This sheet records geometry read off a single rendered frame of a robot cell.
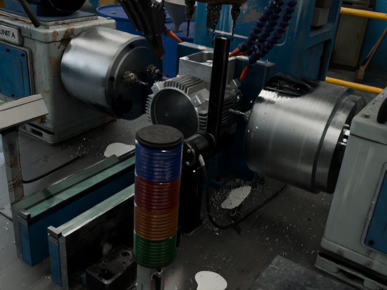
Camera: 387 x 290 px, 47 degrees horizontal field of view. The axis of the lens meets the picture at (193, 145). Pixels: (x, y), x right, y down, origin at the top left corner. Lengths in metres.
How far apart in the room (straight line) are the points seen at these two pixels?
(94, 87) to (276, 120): 0.53
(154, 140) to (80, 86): 0.78
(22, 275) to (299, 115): 0.65
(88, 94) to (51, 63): 0.16
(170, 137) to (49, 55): 0.87
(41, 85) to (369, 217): 0.98
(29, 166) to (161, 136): 0.85
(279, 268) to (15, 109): 0.64
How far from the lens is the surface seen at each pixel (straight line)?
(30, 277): 0.98
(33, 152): 1.43
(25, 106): 1.05
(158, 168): 0.54
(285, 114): 0.95
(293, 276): 0.82
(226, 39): 0.94
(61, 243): 0.86
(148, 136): 0.54
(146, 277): 0.66
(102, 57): 1.24
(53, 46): 1.36
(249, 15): 1.32
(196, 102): 1.06
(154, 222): 0.58
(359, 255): 0.98
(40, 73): 1.41
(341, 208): 0.94
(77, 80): 1.30
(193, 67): 1.14
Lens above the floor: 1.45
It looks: 26 degrees down
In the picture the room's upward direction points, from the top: 5 degrees clockwise
